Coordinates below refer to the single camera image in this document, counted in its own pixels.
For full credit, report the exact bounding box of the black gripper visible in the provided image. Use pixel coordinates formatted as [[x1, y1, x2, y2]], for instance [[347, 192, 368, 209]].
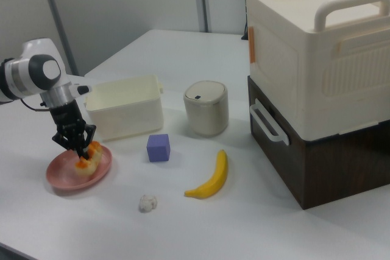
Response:
[[48, 101, 97, 160]]

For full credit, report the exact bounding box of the orange glazed bread piece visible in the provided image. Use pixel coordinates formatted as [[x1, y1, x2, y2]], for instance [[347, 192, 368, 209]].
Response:
[[74, 141, 103, 177]]

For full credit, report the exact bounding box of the pink round plate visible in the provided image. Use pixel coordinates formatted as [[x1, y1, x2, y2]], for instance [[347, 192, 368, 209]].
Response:
[[45, 144, 113, 192]]

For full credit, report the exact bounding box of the cream open plastic bin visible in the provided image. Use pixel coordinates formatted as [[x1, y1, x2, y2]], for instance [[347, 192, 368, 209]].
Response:
[[84, 74, 165, 142]]

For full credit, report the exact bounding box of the purple cube block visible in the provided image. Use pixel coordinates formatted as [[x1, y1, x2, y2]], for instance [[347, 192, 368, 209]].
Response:
[[146, 133, 171, 163]]

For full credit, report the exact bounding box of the crumpled white paper ball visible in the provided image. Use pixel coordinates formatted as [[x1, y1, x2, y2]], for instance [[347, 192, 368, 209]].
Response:
[[139, 194, 159, 213]]

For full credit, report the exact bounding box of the small beige lidded trash can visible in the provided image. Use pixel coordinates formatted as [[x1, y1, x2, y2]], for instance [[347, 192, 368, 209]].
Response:
[[183, 80, 229, 136]]

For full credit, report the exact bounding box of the yellow banana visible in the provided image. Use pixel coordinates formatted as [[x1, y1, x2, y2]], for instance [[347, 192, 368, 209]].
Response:
[[183, 149, 229, 200]]

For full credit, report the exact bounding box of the orange tape strip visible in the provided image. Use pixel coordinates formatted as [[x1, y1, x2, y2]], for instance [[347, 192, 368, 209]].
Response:
[[248, 26, 257, 65]]

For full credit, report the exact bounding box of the black stand pole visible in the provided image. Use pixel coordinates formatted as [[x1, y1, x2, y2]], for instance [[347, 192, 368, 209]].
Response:
[[242, 0, 252, 41]]

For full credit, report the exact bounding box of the dark brown wooden cabinet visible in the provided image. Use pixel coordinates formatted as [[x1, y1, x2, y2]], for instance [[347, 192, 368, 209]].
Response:
[[247, 76, 390, 211]]

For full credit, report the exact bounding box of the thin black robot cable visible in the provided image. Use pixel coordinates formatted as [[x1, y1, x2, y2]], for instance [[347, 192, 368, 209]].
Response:
[[21, 98, 50, 112]]

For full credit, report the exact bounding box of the white cabinet door handle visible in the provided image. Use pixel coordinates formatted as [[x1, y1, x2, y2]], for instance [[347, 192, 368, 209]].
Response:
[[249, 98, 290, 146]]

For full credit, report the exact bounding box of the cream storage box with handles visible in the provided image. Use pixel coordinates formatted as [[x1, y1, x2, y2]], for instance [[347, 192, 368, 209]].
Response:
[[245, 0, 390, 142]]

